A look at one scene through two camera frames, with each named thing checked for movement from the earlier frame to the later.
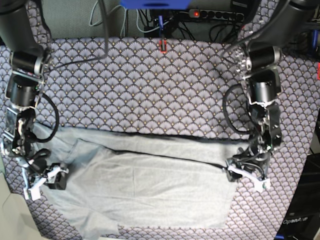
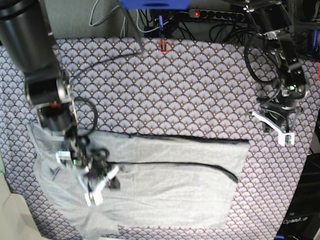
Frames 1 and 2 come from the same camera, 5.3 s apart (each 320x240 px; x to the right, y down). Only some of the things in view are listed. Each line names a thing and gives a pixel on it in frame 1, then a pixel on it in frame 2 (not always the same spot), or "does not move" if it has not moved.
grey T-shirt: x=117 y=178 does not move
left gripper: x=36 y=162 -> x=98 y=166
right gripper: x=253 y=158 -> x=278 y=112
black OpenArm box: x=301 y=221 does not move
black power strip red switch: x=216 y=15 does not move
